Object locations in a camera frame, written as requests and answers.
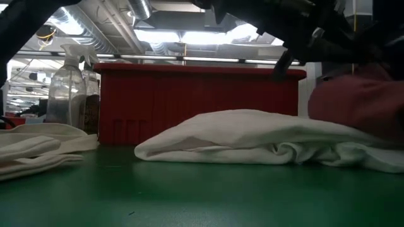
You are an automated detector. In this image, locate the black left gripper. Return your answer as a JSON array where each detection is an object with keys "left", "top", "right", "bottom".
[{"left": 192, "top": 0, "right": 319, "bottom": 80}]

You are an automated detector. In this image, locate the maroon garment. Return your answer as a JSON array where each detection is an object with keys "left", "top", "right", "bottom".
[{"left": 307, "top": 64, "right": 404, "bottom": 143}]

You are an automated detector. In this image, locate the white button shirt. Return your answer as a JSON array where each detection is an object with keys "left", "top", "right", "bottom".
[{"left": 134, "top": 109, "right": 404, "bottom": 173}]

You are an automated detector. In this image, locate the red plastic laundry bin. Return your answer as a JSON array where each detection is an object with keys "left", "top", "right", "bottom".
[{"left": 93, "top": 62, "right": 307, "bottom": 146}]

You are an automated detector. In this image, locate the grey ceiling air unit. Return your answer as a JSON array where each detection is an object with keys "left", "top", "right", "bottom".
[{"left": 204, "top": 11, "right": 236, "bottom": 32}]

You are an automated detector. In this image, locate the clear spray bottle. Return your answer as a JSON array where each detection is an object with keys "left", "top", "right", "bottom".
[{"left": 45, "top": 44, "right": 99, "bottom": 130}]

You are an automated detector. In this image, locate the round black yellow fixture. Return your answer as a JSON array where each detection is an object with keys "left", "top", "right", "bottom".
[{"left": 35, "top": 24, "right": 57, "bottom": 41}]

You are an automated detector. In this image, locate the cream folded cloth pile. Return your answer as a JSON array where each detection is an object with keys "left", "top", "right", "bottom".
[{"left": 0, "top": 122, "right": 100, "bottom": 182}]

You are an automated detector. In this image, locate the red plastic crate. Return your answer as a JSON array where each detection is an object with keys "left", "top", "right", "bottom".
[{"left": 4, "top": 116, "right": 28, "bottom": 130}]

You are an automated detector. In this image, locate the yellow hanging cable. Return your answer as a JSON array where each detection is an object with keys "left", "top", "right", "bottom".
[{"left": 351, "top": 12, "right": 358, "bottom": 75}]

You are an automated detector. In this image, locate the silver ventilation duct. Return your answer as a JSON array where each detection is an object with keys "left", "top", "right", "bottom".
[{"left": 128, "top": 0, "right": 153, "bottom": 20}]

